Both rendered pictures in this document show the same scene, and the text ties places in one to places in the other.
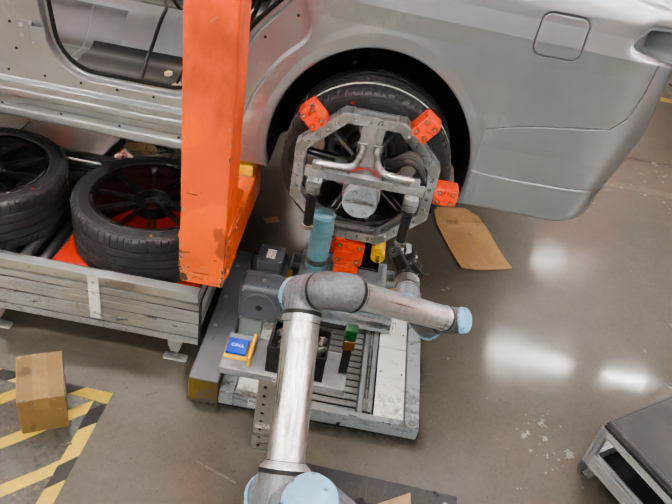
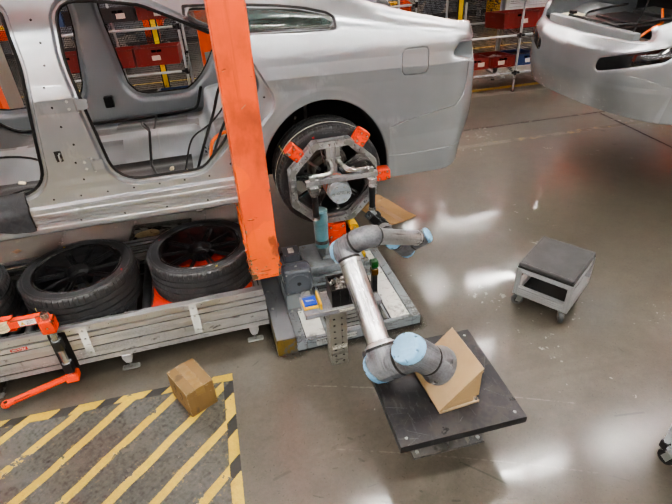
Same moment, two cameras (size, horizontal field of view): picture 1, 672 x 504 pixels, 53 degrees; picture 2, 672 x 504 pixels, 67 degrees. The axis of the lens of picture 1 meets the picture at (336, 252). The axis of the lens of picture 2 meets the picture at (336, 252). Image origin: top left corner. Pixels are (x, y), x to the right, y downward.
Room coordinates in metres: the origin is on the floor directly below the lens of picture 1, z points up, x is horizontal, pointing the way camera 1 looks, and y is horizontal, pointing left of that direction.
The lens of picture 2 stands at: (-0.51, 0.64, 2.23)
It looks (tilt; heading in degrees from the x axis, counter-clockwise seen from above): 34 degrees down; 346
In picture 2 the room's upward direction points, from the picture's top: 3 degrees counter-clockwise
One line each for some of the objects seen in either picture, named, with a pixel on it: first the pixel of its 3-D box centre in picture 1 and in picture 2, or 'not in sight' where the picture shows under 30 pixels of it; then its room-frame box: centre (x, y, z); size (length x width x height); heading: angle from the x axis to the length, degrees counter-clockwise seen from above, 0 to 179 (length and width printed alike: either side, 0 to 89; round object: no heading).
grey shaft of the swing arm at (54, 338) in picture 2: not in sight; (59, 347); (1.89, 1.63, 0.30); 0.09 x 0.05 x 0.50; 90
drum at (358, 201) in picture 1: (361, 188); (336, 186); (2.16, -0.05, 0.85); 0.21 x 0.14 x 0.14; 0
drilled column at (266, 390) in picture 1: (270, 403); (336, 331); (1.62, 0.13, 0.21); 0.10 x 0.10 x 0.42; 0
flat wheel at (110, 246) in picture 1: (153, 217); (202, 259); (2.35, 0.81, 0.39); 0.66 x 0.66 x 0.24
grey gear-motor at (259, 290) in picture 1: (267, 286); (293, 273); (2.20, 0.26, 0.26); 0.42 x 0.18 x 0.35; 0
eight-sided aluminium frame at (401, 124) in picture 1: (363, 178); (333, 181); (2.23, -0.05, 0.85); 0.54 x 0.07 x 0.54; 90
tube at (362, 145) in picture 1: (341, 147); (320, 164); (2.11, 0.05, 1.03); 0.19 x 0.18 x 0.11; 0
